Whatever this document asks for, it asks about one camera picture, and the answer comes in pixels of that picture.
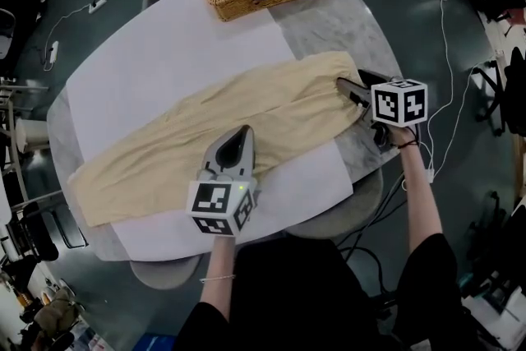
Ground brown bag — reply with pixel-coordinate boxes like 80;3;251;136
32;287;81;349

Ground beige trousers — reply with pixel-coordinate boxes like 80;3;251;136
67;51;362;228

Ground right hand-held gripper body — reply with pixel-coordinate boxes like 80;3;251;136
361;78;429;155

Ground person's right forearm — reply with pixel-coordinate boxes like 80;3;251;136
388;126;444;260

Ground person's black top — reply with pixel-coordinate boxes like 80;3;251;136
172;232;482;351

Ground white paper sheet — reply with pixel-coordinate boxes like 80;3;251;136
65;0;354;262

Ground person's left forearm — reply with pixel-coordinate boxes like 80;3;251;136
198;234;238;321

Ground orange garment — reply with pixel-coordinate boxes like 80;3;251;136
503;6;526;26

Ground white power cable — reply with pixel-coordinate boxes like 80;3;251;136
425;0;454;170

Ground white trash bin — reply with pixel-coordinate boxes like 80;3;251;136
14;118;50;153

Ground black metal-frame chair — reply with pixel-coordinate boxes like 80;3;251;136
22;199;90;260

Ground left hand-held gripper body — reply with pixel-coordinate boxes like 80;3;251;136
185;169;259;238

